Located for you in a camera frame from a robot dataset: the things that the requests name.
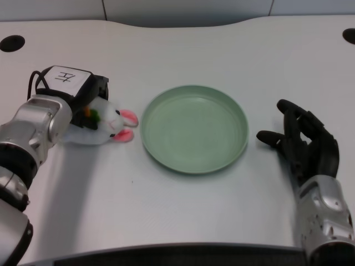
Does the green round plate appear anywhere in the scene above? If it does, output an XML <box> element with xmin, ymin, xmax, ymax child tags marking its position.
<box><xmin>140</xmin><ymin>85</ymin><xmax>249</xmax><ymax>175</ymax></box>

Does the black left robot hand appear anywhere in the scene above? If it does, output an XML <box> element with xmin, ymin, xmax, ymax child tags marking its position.
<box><xmin>36</xmin><ymin>65</ymin><xmax>110</xmax><ymax>131</ymax></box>

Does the white rabbit plush doll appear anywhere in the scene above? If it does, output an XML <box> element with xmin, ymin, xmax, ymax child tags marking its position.
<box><xmin>59</xmin><ymin>98</ymin><xmax>139</xmax><ymax>146</ymax></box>

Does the black robot torso edge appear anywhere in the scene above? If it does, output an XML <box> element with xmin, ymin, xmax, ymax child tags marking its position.
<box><xmin>22</xmin><ymin>242</ymin><xmax>310</xmax><ymax>266</ymax></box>

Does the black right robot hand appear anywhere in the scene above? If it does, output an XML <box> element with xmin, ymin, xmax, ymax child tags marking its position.
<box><xmin>256</xmin><ymin>99</ymin><xmax>340</xmax><ymax>188</ymax></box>

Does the black table cable grommet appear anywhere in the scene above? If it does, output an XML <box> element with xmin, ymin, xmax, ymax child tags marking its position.
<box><xmin>0</xmin><ymin>34</ymin><xmax>26</xmax><ymax>52</ymax></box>
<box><xmin>342</xmin><ymin>27</ymin><xmax>355</xmax><ymax>45</ymax></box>

